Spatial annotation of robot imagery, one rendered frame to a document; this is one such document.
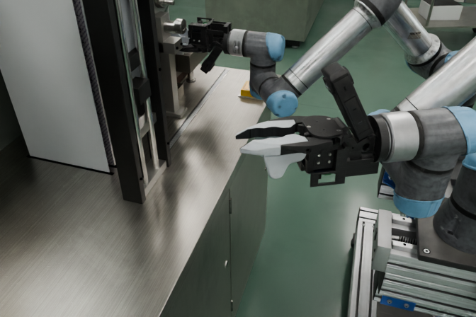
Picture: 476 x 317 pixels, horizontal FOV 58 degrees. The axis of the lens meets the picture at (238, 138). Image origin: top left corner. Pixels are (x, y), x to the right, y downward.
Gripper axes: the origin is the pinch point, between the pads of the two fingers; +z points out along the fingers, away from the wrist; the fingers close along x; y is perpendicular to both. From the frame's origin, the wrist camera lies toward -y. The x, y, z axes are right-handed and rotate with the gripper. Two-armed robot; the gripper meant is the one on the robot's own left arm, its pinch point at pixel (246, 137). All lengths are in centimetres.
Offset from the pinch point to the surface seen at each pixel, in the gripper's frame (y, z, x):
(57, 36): -7, 32, 40
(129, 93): 3.2, 18.6, 30.5
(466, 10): 54, -272, 328
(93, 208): 30, 30, 30
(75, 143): 20, 35, 45
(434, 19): 56, -227, 308
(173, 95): 18, 10, 67
